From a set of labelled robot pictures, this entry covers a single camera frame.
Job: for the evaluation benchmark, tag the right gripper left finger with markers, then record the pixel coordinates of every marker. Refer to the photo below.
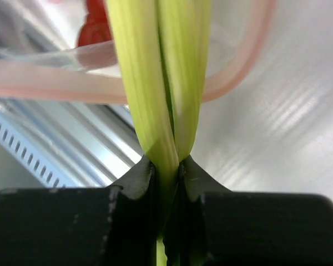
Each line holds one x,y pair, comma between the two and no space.
114,225

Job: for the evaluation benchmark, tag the white slotted cable duct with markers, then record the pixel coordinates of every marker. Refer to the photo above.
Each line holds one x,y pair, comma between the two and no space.
27,153

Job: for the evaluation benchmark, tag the clear pink-dotted zip bag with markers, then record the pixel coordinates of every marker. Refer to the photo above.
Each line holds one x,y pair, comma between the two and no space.
267,120

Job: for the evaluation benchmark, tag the red toy lobster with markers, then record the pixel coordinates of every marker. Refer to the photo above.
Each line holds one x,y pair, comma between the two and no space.
96,27

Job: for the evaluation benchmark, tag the green white celery stalk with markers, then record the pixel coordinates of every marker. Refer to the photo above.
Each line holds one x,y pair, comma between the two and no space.
162,50

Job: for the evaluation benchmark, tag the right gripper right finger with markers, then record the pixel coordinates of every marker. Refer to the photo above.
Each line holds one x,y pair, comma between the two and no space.
212,225

